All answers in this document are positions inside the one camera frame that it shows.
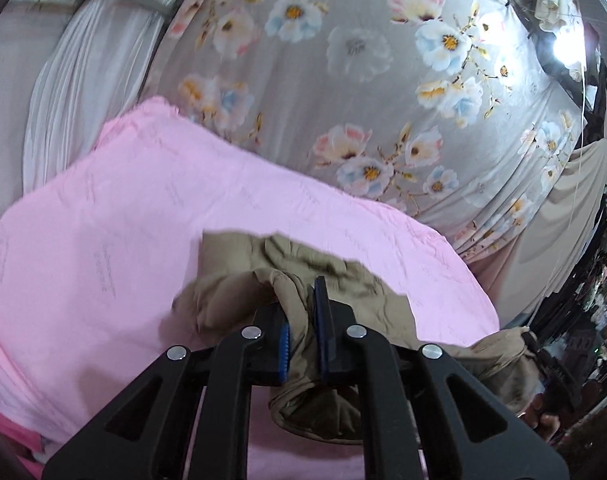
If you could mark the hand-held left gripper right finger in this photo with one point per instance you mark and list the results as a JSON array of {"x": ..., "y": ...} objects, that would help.
[{"x": 324, "y": 332}]

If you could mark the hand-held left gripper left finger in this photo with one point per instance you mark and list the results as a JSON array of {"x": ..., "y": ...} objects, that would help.
[{"x": 282, "y": 355}]

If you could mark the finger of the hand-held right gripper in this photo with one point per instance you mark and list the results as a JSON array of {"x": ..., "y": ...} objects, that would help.
[{"x": 533, "y": 346}]

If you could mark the olive quilted jacket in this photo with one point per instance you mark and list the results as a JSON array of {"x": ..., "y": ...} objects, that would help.
[{"x": 233, "y": 270}]

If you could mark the person's right hand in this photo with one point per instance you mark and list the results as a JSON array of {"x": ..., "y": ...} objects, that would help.
[{"x": 546, "y": 419}]

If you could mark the dark cluttered shelf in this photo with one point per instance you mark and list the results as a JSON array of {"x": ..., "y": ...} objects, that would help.
[{"x": 601, "y": 320}]

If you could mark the beige curtain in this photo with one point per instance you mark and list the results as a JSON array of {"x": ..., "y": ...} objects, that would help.
[{"x": 573, "y": 200}]

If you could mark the grey floral cloth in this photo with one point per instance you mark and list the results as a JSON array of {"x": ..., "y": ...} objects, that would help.
[{"x": 358, "y": 110}]

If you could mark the pink blanket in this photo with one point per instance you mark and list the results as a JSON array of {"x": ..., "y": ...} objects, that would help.
[{"x": 108, "y": 210}]

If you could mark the dark pink cloth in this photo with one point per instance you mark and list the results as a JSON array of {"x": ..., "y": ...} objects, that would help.
[{"x": 3, "y": 435}]

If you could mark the bright lamp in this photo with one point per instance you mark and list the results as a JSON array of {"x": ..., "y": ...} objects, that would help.
[{"x": 563, "y": 50}]

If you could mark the white curtain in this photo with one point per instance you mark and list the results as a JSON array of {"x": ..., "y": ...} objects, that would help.
[{"x": 83, "y": 85}]

